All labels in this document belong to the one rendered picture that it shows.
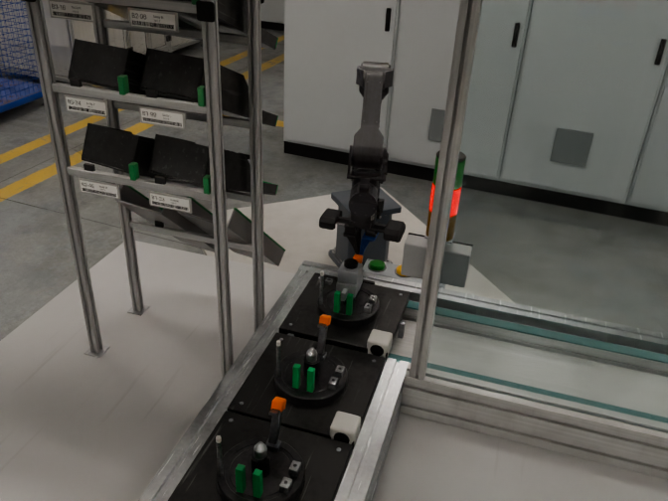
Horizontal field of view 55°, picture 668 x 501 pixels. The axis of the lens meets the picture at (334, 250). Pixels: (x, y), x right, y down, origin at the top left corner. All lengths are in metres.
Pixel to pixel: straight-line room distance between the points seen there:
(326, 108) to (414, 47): 0.76
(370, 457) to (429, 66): 3.43
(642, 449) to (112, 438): 1.00
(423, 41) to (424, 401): 3.22
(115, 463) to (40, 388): 0.29
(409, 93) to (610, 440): 3.34
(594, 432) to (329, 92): 3.58
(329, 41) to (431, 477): 3.59
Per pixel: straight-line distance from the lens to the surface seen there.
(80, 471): 1.31
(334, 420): 1.15
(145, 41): 7.24
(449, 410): 1.33
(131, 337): 1.58
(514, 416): 1.32
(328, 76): 4.54
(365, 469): 1.12
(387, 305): 1.47
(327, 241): 1.93
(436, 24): 4.25
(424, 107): 4.38
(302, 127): 4.72
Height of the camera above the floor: 1.81
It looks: 30 degrees down
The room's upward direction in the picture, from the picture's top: 3 degrees clockwise
